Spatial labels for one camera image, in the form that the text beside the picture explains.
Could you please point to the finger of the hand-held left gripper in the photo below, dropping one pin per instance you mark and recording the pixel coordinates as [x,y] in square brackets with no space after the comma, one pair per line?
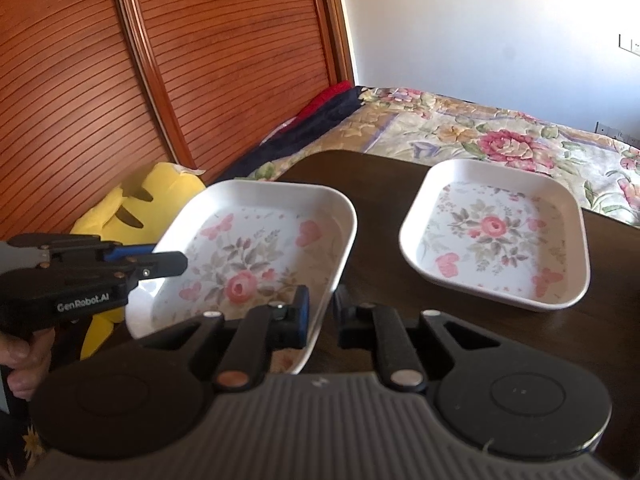
[127,252]
[160,265]

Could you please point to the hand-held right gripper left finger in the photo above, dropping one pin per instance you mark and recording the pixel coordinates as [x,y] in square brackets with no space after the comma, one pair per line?
[303,316]

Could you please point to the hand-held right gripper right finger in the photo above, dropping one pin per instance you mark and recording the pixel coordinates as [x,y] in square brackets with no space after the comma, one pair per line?
[343,321]

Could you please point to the white floral square plate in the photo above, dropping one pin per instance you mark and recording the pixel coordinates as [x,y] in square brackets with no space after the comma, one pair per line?
[495,240]
[240,260]

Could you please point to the person's left hand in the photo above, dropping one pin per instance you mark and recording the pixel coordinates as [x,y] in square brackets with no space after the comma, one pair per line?
[27,360]

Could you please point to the yellow plush toy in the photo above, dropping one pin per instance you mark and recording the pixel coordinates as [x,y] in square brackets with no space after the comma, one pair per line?
[130,195]

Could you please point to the wooden slatted wardrobe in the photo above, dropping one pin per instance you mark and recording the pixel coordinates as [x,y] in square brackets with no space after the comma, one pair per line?
[150,70]

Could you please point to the red blanket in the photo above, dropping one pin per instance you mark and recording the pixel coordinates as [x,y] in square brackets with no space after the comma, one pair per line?
[325,100]

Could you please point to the floral quilt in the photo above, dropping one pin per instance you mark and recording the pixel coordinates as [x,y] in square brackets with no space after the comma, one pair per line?
[475,130]

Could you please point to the white wall socket strip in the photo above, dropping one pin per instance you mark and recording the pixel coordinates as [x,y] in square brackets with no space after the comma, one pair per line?
[611,130]

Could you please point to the white wall switch panel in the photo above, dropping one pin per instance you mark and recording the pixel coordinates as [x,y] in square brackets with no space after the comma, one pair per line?
[631,44]

